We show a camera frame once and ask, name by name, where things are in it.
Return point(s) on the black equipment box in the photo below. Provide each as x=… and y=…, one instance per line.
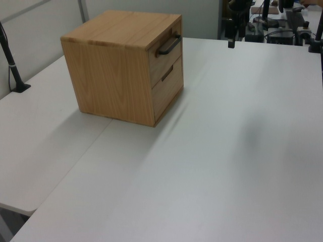
x=280, y=37

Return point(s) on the grey metal partition post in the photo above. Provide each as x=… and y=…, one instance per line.
x=83, y=10

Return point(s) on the grey box with black knob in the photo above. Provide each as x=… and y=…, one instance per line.
x=305, y=29

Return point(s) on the wooden two-drawer cabinet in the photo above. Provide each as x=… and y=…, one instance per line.
x=108, y=75

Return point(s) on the wooden drawer with cutout grip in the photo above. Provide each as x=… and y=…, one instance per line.
x=167, y=98

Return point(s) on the black stand with round base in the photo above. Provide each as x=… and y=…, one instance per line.
x=265, y=15

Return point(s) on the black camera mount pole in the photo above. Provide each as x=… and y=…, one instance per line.
x=316, y=37
x=11, y=63

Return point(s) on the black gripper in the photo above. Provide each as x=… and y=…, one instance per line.
x=230, y=27

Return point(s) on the brown flat board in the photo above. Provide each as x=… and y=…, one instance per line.
x=272, y=10

